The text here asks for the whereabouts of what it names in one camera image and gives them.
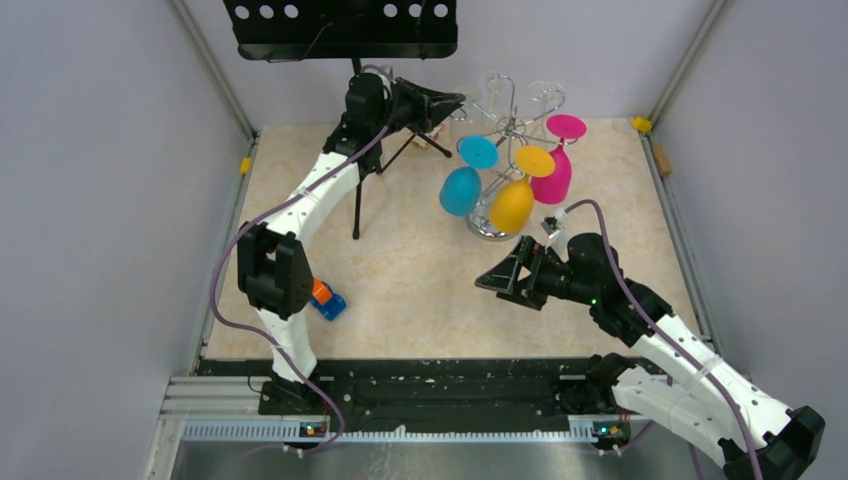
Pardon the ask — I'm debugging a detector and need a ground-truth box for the wooden block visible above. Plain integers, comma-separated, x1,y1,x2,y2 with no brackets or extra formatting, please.
652,145,673,179

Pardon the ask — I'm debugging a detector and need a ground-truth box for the small clear tumbler glass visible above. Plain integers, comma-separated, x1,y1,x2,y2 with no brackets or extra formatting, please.
449,86,482,144

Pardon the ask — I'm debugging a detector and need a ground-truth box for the chrome wine glass rack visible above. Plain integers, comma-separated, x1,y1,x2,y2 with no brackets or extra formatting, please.
464,82,555,242

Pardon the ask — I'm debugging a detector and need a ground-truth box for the blue plastic goblet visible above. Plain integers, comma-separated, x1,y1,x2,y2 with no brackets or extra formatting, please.
439,135,499,217

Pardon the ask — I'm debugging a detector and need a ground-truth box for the blue orange toy car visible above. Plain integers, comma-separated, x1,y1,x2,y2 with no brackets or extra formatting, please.
309,278,347,321

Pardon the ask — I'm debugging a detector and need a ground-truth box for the magenta plastic goblet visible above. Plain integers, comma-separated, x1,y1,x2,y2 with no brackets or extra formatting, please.
530,114,588,205

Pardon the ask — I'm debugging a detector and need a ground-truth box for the orange plastic goblet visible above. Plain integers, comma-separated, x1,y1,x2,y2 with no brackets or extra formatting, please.
489,145,555,234

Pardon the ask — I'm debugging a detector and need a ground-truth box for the tall clear flute glass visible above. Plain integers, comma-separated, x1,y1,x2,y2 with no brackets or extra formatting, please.
481,71,515,134

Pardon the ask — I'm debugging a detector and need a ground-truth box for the small pink card box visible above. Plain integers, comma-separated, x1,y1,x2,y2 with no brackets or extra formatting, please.
413,129,440,149

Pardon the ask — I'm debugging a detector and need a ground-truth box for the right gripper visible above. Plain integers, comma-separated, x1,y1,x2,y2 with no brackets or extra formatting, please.
476,235,597,311

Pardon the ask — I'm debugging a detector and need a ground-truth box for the clear wine glass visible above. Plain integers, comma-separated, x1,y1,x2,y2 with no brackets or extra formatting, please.
529,80,566,123

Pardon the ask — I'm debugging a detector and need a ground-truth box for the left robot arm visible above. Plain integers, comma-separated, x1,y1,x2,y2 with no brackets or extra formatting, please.
236,73,468,414

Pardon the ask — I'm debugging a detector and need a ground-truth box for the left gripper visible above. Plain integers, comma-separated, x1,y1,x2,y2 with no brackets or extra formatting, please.
371,76,463,139

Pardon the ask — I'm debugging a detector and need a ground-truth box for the yellow corner clamp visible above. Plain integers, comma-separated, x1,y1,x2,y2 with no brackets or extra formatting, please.
630,116,653,135

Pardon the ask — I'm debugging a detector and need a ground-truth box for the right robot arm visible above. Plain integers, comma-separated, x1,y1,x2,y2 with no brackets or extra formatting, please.
475,233,825,479

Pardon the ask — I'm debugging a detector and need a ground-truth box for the black music stand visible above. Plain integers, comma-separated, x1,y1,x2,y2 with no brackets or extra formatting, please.
221,0,460,241

